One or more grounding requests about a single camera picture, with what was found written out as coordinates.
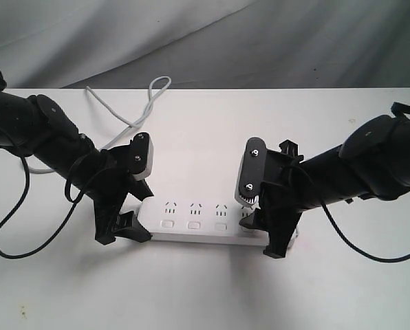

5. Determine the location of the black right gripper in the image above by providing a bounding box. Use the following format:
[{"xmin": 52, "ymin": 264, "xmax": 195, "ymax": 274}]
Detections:
[{"xmin": 239, "ymin": 140, "xmax": 304, "ymax": 258}]

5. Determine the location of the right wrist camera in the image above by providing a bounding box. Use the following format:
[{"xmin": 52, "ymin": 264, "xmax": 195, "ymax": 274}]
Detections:
[{"xmin": 235, "ymin": 137, "xmax": 267, "ymax": 207}]

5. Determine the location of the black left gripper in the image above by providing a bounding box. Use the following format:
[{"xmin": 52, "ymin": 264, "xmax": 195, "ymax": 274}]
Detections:
[{"xmin": 67, "ymin": 144, "xmax": 154, "ymax": 244}]

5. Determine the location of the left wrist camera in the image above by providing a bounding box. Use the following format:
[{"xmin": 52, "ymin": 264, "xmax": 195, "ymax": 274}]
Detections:
[{"xmin": 129, "ymin": 132, "xmax": 154, "ymax": 181}]

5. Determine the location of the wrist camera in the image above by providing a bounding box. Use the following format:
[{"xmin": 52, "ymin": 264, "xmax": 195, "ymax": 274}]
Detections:
[
  {"xmin": 129, "ymin": 132, "xmax": 154, "ymax": 181},
  {"xmin": 235, "ymin": 137, "xmax": 267, "ymax": 207}
]

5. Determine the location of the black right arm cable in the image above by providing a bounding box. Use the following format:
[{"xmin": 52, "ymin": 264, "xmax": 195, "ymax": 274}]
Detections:
[{"xmin": 283, "ymin": 102, "xmax": 410, "ymax": 264}]

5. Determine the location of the white five-outlet power strip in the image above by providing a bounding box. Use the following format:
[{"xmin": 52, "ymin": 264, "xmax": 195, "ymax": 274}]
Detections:
[{"xmin": 138, "ymin": 197, "xmax": 268, "ymax": 248}]

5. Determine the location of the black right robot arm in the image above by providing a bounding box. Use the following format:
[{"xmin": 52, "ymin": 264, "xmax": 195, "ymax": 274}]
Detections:
[{"xmin": 235, "ymin": 102, "xmax": 410, "ymax": 259}]

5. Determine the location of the grey power cord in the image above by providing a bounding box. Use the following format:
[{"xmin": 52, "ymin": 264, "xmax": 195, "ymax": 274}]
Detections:
[{"xmin": 28, "ymin": 76, "xmax": 173, "ymax": 175}]

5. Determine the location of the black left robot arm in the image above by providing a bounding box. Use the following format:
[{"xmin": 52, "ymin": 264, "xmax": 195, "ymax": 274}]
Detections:
[{"xmin": 0, "ymin": 86, "xmax": 153, "ymax": 245}]

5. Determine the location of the grey backdrop cloth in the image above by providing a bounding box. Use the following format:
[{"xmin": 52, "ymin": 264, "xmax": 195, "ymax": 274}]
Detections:
[{"xmin": 0, "ymin": 1, "xmax": 410, "ymax": 89}]

